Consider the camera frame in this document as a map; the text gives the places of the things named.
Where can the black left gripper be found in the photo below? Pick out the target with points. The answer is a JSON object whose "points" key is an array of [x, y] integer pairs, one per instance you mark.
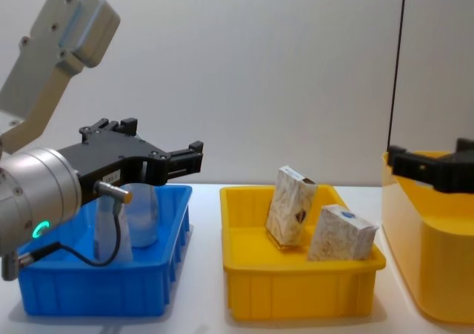
{"points": [[111, 161]]}

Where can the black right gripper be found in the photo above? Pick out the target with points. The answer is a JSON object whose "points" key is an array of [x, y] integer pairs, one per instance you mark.
{"points": [[459, 174]]}

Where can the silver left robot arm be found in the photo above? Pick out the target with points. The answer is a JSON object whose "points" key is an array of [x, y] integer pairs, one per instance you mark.
{"points": [[37, 186]]}

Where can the clear plastic bottle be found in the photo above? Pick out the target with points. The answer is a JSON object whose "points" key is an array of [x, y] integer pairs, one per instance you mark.
{"points": [[142, 219]]}

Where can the tall yellow plastic container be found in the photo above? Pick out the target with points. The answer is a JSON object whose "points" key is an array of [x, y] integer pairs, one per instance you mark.
{"points": [[444, 256]]}

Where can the patterned beige box, blue mark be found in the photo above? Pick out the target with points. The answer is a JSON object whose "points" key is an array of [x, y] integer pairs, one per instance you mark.
{"points": [[340, 234]]}

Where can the patterned beige box, brown mark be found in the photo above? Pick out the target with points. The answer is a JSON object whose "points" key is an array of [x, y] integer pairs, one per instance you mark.
{"points": [[287, 208]]}

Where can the blue plastic bin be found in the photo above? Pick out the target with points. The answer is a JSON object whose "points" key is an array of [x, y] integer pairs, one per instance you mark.
{"points": [[111, 289]]}

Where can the shallow yellow plastic bin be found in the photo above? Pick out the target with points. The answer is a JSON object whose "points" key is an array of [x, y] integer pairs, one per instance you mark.
{"points": [[296, 289]]}

